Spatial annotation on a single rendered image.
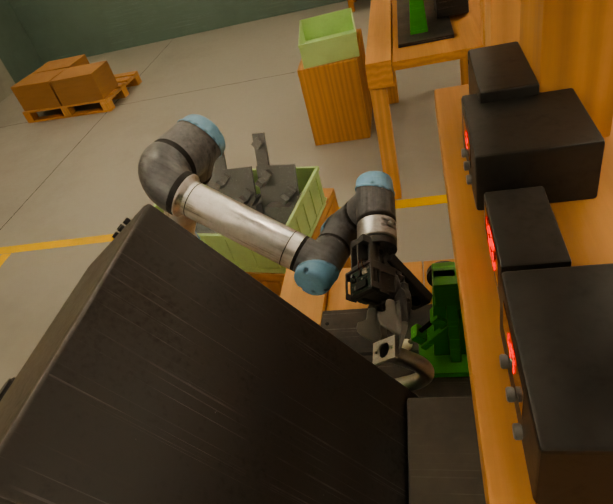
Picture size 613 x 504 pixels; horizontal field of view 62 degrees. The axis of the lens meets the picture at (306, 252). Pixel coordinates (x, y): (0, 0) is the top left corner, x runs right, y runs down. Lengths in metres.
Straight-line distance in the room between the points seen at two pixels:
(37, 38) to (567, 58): 9.14
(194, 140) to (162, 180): 0.13
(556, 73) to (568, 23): 0.06
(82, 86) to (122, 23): 2.48
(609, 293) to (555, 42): 0.35
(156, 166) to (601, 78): 0.77
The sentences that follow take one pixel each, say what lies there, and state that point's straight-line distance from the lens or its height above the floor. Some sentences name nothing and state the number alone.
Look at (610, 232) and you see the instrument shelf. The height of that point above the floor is 1.54.
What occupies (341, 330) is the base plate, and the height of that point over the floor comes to 0.90.
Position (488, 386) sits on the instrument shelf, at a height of 1.54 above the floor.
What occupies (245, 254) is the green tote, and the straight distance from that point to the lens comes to 1.78.
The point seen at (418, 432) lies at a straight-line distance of 0.80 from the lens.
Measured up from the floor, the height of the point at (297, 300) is 0.90.
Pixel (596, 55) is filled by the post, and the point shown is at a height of 1.65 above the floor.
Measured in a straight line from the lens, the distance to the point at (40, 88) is 6.85.
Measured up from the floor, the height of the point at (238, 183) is 0.98.
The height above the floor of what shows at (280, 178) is 1.00.
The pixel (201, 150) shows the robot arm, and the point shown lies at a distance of 1.14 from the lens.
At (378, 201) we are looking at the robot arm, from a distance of 0.98.
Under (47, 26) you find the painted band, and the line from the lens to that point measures 9.40.
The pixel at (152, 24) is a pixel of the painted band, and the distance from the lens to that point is 8.61.
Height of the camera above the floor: 1.93
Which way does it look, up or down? 38 degrees down
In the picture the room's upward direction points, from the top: 17 degrees counter-clockwise
